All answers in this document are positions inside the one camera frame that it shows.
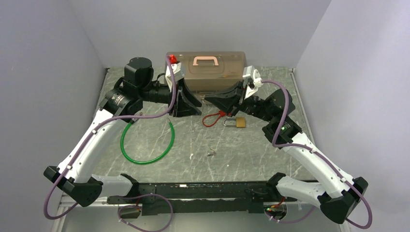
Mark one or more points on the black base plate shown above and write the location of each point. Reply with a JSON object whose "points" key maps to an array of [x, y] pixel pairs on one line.
{"points": [[162, 205]]}

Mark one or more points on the silver key set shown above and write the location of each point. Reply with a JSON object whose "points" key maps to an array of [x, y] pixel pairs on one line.
{"points": [[211, 152]]}

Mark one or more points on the aluminium frame rail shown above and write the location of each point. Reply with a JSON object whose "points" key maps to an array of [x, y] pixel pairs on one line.
{"points": [[256, 192]]}

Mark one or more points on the green cable lock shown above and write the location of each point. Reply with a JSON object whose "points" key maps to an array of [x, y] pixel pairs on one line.
{"points": [[147, 147]]}

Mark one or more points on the red cable lock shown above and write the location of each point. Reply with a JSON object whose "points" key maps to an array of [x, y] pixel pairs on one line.
{"points": [[211, 119]]}

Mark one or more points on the pink tool box handle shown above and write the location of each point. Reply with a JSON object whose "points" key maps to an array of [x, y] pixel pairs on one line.
{"points": [[202, 58]]}

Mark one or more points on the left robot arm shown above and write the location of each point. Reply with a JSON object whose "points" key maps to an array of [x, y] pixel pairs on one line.
{"points": [[119, 107]]}

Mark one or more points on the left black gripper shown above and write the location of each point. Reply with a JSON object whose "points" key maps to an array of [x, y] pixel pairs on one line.
{"points": [[186, 105]]}

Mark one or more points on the brown translucent tool box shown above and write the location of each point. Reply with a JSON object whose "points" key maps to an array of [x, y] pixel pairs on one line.
{"points": [[207, 78]]}

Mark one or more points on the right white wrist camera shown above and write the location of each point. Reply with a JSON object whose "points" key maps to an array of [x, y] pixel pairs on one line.
{"points": [[252, 81]]}

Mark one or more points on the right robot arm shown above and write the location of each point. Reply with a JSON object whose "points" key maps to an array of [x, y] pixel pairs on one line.
{"points": [[335, 192]]}

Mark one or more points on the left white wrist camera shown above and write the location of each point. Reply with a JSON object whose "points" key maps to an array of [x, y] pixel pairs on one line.
{"points": [[177, 68]]}

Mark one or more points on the brass padlock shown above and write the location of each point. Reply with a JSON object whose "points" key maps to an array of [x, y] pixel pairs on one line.
{"points": [[235, 122]]}

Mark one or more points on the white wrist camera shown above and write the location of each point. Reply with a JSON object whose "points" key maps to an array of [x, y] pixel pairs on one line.
{"points": [[252, 81], [177, 68]]}

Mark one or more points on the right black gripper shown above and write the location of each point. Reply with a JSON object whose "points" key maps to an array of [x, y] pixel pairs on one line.
{"points": [[232, 100]]}

